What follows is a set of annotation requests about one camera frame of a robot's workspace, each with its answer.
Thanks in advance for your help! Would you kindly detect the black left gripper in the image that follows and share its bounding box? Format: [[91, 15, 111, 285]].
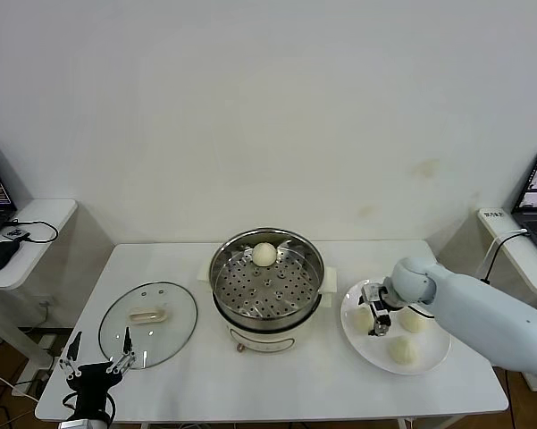
[[57, 326, 138, 419]]

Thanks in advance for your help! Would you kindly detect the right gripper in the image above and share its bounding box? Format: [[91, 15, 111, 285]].
[[357, 281, 397, 337]]

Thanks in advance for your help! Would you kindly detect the white steamed baozi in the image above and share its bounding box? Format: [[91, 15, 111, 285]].
[[251, 242, 277, 268], [386, 335, 419, 364], [352, 307, 376, 334], [398, 307, 431, 334]]

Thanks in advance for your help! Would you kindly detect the glass lid with cream handle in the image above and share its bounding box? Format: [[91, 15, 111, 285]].
[[97, 281, 198, 370]]

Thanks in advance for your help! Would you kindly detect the stainless steel steamer basket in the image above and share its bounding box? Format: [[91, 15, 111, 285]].
[[208, 228, 326, 319]]

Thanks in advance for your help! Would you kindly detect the white round plate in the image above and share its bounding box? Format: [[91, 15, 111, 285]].
[[340, 277, 452, 375]]

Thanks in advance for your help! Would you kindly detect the cream electric cooking pot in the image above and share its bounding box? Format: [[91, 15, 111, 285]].
[[197, 263, 339, 355]]

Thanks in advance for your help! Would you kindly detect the white side table rounded corner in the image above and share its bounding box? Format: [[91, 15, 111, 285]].
[[0, 198, 78, 372]]

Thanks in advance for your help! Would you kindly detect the white side table with label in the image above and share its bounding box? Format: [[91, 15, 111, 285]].
[[476, 207, 537, 392]]

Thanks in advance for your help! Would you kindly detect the thin black hub cable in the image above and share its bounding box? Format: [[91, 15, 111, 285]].
[[8, 218, 59, 245]]

